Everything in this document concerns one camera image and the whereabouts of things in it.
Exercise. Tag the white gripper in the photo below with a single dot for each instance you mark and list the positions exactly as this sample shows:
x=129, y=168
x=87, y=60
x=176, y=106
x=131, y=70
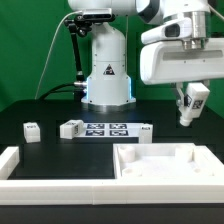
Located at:
x=167, y=62

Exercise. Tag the white square tabletop part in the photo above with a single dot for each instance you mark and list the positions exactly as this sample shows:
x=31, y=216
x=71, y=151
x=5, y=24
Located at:
x=165, y=161

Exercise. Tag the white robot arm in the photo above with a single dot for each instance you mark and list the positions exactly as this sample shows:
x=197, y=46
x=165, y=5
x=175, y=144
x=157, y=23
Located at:
x=108, y=84

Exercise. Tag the fiducial marker sheet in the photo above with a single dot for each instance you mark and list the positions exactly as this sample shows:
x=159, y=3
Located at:
x=110, y=130

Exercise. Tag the white U-shaped obstacle fence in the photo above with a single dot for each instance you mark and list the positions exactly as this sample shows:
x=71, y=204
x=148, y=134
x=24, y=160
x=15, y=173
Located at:
x=103, y=191

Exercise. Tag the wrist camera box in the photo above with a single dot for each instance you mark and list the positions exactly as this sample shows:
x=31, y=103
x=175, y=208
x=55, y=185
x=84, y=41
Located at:
x=171, y=30

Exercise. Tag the grey camera on mount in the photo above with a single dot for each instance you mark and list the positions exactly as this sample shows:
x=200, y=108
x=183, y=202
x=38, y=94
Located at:
x=97, y=14

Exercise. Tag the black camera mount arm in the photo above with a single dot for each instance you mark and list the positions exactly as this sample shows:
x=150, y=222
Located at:
x=77, y=50

